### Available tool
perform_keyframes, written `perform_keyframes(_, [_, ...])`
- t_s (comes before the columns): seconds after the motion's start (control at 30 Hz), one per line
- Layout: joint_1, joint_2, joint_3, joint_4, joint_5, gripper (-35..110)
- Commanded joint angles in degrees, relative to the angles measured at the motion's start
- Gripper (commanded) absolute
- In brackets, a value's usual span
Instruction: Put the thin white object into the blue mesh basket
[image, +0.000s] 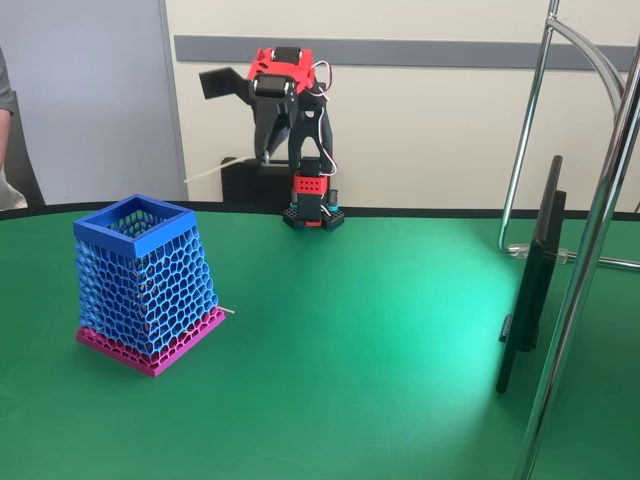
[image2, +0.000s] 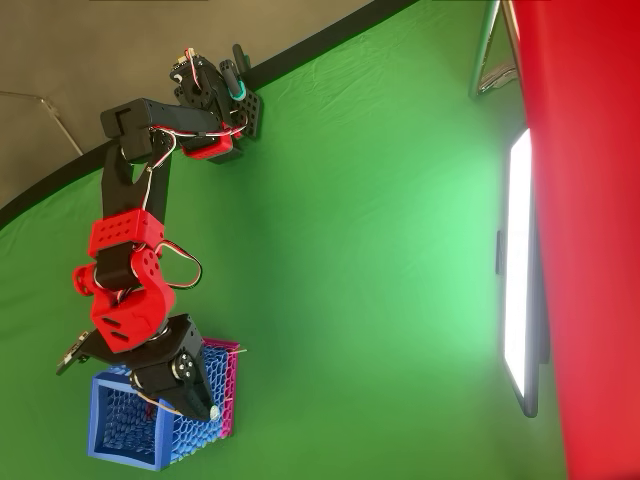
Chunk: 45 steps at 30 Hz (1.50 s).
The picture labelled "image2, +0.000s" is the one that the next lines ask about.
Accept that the clear plastic bracket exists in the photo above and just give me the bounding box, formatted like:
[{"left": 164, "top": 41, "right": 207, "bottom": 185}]
[{"left": 478, "top": 62, "right": 519, "bottom": 96}]

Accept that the thin tan stick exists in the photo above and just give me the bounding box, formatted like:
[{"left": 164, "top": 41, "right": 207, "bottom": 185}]
[{"left": 129, "top": 382, "right": 222, "bottom": 422}]

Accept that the thin grey rod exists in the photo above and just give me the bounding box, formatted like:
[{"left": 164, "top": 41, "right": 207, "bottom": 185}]
[{"left": 0, "top": 91, "right": 85, "bottom": 157}]

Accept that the black clamp with teal ring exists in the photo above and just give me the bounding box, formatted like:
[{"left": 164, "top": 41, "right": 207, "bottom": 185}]
[{"left": 218, "top": 43, "right": 252, "bottom": 105}]

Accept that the green cloth with black rim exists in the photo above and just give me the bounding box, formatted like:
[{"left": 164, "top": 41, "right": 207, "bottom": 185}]
[{"left": 0, "top": 0, "right": 569, "bottom": 480}]

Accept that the flat LED light panel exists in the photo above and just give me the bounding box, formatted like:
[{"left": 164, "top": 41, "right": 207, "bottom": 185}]
[{"left": 494, "top": 127, "right": 551, "bottom": 419}]

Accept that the red blurry mount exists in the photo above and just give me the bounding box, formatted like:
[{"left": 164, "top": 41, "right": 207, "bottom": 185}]
[{"left": 509, "top": 0, "right": 640, "bottom": 480}]

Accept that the blue and pink lattice basket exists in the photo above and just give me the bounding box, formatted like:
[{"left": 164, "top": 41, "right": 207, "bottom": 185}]
[{"left": 87, "top": 338, "right": 241, "bottom": 473}]

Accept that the chrome tube stand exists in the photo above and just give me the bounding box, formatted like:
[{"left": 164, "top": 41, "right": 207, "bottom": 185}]
[{"left": 468, "top": 0, "right": 521, "bottom": 101}]

